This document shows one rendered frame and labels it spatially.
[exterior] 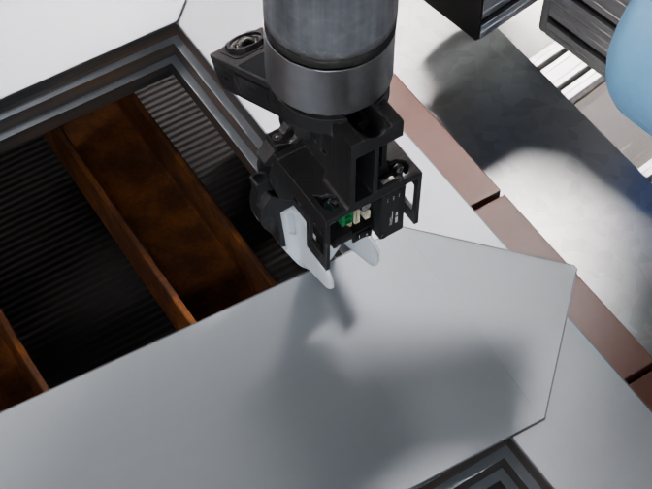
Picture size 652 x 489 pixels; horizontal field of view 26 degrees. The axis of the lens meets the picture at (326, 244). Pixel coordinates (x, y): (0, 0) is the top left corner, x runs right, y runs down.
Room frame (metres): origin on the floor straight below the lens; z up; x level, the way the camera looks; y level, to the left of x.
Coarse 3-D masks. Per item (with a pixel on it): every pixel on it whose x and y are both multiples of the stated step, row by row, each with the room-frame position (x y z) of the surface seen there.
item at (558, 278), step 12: (516, 252) 0.58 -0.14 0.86; (528, 264) 0.57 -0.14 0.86; (540, 264) 0.57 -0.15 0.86; (552, 264) 0.57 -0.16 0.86; (564, 264) 0.57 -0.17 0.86; (540, 276) 0.56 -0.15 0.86; (552, 276) 0.56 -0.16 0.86; (564, 276) 0.56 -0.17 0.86; (552, 288) 0.55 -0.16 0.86; (564, 288) 0.55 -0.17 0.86; (564, 300) 0.54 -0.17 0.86; (564, 312) 0.53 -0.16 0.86
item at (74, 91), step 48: (144, 48) 0.80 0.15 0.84; (192, 48) 0.79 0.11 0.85; (48, 96) 0.75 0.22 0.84; (96, 96) 0.76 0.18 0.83; (192, 96) 0.77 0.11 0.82; (0, 144) 0.71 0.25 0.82; (240, 144) 0.71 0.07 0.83; (432, 480) 0.41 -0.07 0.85; (480, 480) 0.42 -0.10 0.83; (528, 480) 0.41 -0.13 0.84
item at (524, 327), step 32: (448, 256) 0.58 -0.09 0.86; (480, 256) 0.58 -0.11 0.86; (512, 256) 0.58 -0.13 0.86; (448, 288) 0.55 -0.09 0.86; (480, 288) 0.55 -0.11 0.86; (512, 288) 0.55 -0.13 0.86; (480, 320) 0.53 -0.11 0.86; (512, 320) 0.53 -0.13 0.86; (544, 320) 0.53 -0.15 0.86; (512, 352) 0.50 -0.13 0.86; (544, 352) 0.50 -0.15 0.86; (544, 384) 0.48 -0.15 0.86; (544, 416) 0.45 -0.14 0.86
